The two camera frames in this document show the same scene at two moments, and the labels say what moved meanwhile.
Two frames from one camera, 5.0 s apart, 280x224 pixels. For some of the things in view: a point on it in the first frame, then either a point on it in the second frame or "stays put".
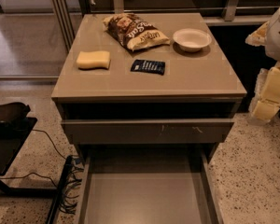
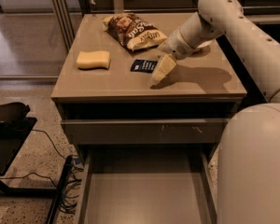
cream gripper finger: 273,92 to 176,46
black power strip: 61,187 stays put
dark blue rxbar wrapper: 148,66 stays put
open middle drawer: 150,184 stays put
